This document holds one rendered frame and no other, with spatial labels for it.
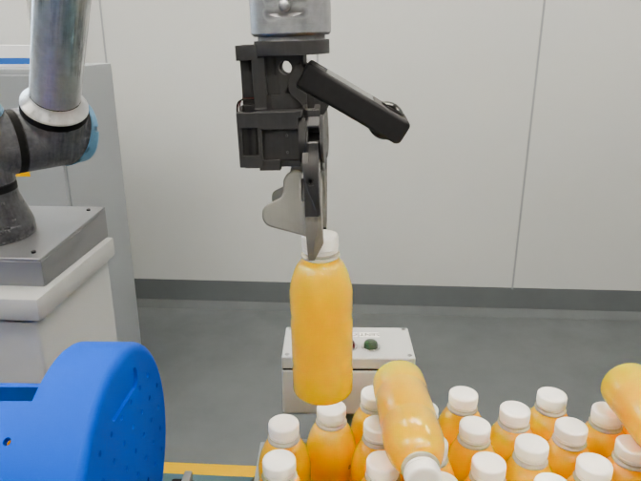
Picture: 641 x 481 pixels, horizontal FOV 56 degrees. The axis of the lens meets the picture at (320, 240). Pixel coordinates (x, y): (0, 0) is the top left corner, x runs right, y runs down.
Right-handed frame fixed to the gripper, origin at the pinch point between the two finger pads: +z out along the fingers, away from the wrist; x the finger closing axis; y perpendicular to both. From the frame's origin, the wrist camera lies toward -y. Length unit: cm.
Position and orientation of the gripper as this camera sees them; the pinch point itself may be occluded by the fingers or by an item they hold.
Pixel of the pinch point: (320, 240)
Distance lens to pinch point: 62.7
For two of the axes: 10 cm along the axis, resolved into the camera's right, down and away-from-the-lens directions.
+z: 0.3, 9.4, 3.3
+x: -0.8, 3.3, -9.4
